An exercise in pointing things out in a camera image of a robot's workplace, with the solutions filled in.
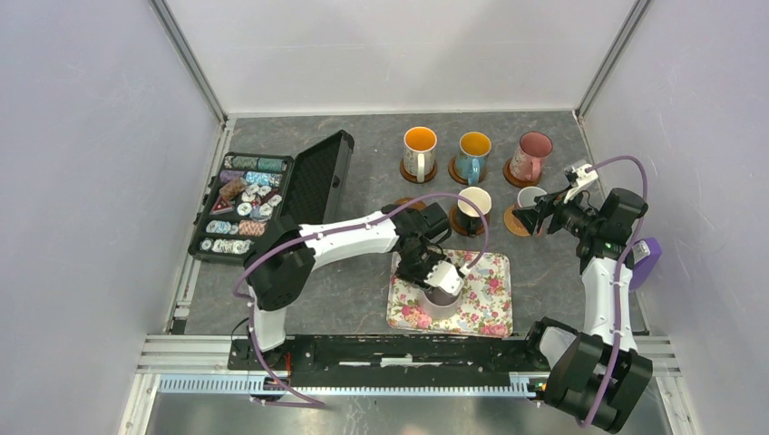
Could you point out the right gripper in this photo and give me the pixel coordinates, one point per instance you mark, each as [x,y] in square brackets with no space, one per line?
[546,206]

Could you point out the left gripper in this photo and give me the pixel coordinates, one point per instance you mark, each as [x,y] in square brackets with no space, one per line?
[415,277]

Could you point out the wooden coaster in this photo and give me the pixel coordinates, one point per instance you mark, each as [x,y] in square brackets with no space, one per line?
[416,205]
[457,178]
[413,179]
[518,183]
[464,224]

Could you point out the black mug cream inside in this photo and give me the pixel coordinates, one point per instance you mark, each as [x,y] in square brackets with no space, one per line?
[475,201]

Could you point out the lilac mug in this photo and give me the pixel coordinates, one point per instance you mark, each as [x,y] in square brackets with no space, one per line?
[438,306]

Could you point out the white floral mug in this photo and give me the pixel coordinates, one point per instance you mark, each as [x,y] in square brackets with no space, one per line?
[527,197]

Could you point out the floral mug orange inside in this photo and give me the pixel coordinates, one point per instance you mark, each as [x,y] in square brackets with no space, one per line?
[419,151]

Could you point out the cork coaster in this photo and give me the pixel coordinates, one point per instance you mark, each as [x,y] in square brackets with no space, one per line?
[513,224]

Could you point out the blue mug yellow inside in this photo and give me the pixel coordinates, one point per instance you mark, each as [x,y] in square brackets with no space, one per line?
[472,155]

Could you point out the pink ghost mug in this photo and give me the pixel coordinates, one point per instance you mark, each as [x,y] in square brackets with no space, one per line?
[529,158]

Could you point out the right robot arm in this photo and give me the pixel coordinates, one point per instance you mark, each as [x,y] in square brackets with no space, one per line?
[596,375]

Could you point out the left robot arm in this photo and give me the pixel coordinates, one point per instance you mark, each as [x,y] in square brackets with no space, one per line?
[278,266]

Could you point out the purple metronome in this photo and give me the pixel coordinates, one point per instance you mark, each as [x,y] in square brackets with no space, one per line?
[646,253]

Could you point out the floral serving tray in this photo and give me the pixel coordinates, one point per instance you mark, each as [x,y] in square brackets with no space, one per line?
[484,306]

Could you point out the black poker chip case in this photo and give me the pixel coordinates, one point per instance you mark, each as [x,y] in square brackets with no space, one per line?
[249,191]

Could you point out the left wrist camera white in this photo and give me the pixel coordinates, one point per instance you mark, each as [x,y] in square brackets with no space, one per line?
[447,277]

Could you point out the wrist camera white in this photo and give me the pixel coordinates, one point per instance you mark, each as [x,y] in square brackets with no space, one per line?
[447,277]
[580,176]

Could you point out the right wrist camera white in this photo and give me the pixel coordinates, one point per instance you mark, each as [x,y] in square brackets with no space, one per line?
[580,176]

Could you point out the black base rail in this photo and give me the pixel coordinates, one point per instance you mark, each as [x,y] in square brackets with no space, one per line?
[412,360]

